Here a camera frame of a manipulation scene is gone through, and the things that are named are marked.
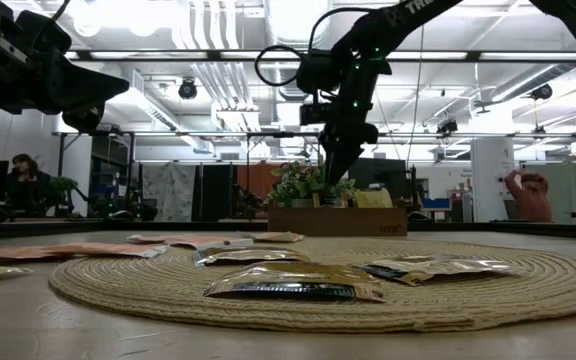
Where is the black overhead beam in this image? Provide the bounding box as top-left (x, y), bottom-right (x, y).
top-left (62, 48), bottom-right (576, 63)

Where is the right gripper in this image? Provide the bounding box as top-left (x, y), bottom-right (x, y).
top-left (320, 57), bottom-right (393, 185)

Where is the black ceiling spotlight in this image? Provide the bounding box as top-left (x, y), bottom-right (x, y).
top-left (530, 83), bottom-right (554, 102)
top-left (435, 119), bottom-right (459, 137)
top-left (177, 77), bottom-right (199, 100)

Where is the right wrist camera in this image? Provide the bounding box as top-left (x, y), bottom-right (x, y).
top-left (299, 102), bottom-right (333, 126)

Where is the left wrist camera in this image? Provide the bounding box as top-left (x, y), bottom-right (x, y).
top-left (0, 34), bottom-right (28, 64)

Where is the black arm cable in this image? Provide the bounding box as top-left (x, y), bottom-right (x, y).
top-left (254, 7), bottom-right (374, 89)
top-left (51, 0), bottom-right (73, 22)

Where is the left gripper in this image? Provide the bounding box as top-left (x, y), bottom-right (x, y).
top-left (0, 0), bottom-right (131, 135)

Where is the orange partition panel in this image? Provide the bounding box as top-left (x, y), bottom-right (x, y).
top-left (236, 163), bottom-right (282, 204)

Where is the person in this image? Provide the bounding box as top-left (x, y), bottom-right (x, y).
top-left (504, 169), bottom-right (554, 224)
top-left (5, 153), bottom-right (54, 216)

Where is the round woven placemat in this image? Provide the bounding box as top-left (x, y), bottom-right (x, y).
top-left (48, 238), bottom-right (576, 334)

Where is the black background rig frame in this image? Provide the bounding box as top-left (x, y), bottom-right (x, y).
top-left (245, 130), bottom-right (322, 201)

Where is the grey patterned curtain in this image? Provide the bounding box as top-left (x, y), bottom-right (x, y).
top-left (140, 162), bottom-right (197, 222)

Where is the brown wooden compartment box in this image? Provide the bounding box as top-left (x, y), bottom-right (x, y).
top-left (267, 206), bottom-right (409, 238)

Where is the small background potted plant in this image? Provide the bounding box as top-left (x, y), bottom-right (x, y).
top-left (47, 175), bottom-right (80, 211)

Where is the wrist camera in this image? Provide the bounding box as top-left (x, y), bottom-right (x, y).
top-left (299, 102), bottom-right (333, 126)
top-left (0, 34), bottom-right (28, 64)

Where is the white ceiling air duct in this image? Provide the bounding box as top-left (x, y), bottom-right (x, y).
top-left (262, 0), bottom-right (334, 101)

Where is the green plant in white pot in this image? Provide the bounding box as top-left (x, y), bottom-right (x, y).
top-left (267, 160), bottom-right (358, 208)

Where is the orange tea bag packet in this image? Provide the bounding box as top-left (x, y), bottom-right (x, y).
top-left (126, 233), bottom-right (189, 245)
top-left (167, 235), bottom-right (255, 250)
top-left (240, 230), bottom-right (307, 244)
top-left (57, 241), bottom-right (168, 259)
top-left (0, 243), bottom-right (89, 261)

